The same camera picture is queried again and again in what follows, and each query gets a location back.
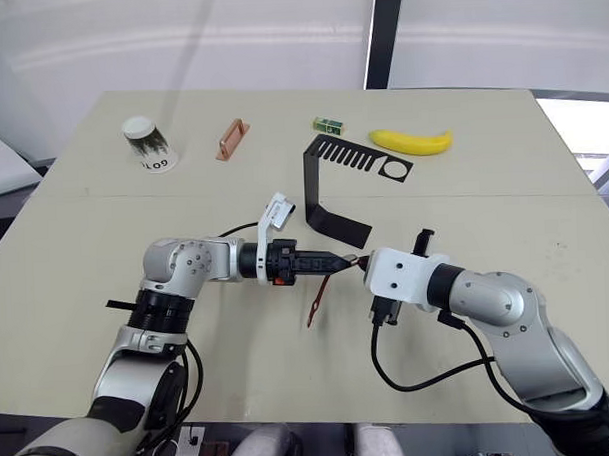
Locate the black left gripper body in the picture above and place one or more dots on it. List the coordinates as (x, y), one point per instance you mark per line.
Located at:
(282, 264)

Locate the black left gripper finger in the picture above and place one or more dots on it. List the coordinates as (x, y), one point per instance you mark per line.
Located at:
(316, 268)
(315, 257)

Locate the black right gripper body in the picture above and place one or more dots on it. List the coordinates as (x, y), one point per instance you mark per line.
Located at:
(384, 311)

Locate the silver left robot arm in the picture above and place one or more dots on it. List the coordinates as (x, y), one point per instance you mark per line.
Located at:
(176, 265)

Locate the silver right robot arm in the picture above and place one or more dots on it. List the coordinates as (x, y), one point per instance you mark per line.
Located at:
(507, 301)

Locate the black metal watch stand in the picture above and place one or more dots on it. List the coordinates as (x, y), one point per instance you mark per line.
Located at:
(310, 188)

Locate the copper coloured rectangular clip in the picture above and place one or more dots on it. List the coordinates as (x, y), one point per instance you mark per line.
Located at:
(226, 148)

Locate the small green box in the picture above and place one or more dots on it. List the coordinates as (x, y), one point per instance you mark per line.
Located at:
(328, 126)

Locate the grey rounded shape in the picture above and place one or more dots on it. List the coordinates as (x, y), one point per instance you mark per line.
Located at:
(264, 447)
(379, 444)

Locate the yellow banana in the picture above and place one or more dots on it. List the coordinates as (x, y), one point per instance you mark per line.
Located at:
(411, 143)

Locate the white printed paper cup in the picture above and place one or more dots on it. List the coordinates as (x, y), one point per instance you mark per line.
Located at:
(149, 143)

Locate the white side table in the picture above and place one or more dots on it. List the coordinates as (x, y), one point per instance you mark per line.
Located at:
(7, 163)

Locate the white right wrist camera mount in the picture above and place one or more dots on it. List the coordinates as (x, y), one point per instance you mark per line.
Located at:
(406, 277)

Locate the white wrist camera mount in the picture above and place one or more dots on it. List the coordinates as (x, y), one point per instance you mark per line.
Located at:
(406, 277)
(279, 209)

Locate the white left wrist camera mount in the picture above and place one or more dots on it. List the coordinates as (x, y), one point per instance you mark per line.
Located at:
(279, 209)

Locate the black window frame pillar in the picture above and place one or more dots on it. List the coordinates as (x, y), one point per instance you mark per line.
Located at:
(384, 35)

